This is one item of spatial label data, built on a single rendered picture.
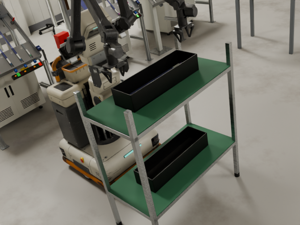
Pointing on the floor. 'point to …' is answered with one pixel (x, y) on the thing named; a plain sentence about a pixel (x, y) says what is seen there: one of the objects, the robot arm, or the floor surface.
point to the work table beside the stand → (254, 23)
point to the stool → (50, 23)
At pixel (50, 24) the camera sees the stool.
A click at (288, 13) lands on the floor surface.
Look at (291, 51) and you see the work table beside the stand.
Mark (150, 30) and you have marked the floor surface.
